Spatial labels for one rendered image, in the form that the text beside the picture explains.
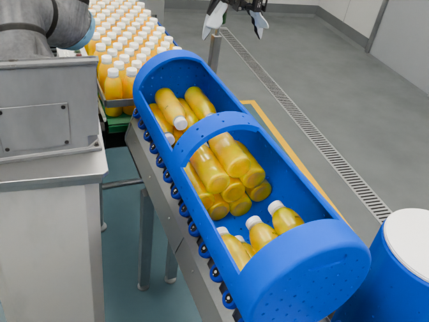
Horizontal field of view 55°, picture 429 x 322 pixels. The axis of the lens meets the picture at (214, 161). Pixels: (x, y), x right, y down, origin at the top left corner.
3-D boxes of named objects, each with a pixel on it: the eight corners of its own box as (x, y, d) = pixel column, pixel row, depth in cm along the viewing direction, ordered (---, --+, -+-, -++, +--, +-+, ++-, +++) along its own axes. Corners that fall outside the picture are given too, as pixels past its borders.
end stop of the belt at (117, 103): (106, 108, 153) (106, 101, 151) (106, 107, 154) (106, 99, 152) (205, 99, 169) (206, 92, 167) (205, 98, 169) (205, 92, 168)
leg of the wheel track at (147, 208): (138, 292, 201) (142, 197, 164) (136, 283, 206) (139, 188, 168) (150, 289, 204) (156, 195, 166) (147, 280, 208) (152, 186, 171)
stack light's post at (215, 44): (190, 212, 251) (214, 36, 186) (188, 207, 254) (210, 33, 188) (196, 211, 252) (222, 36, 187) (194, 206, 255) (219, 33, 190)
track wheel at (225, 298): (239, 299, 90) (244, 301, 91) (230, 283, 93) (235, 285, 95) (225, 312, 91) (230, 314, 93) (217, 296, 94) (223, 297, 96)
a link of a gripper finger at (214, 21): (202, 39, 89) (230, 4, 87) (192, 30, 93) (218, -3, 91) (211, 47, 91) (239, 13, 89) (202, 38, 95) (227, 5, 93)
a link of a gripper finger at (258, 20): (268, 46, 97) (254, 14, 91) (256, 37, 101) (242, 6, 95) (279, 38, 97) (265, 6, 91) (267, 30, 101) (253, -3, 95)
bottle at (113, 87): (126, 113, 162) (126, 74, 152) (113, 119, 157) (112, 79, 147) (113, 107, 164) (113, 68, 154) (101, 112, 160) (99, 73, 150)
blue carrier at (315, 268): (234, 354, 84) (267, 263, 67) (130, 125, 145) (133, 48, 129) (344, 317, 95) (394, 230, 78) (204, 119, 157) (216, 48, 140)
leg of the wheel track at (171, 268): (166, 285, 207) (176, 191, 170) (163, 276, 211) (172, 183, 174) (177, 282, 209) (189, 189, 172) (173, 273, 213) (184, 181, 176)
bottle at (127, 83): (132, 117, 160) (133, 78, 150) (119, 111, 162) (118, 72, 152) (143, 111, 165) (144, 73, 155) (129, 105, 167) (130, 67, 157)
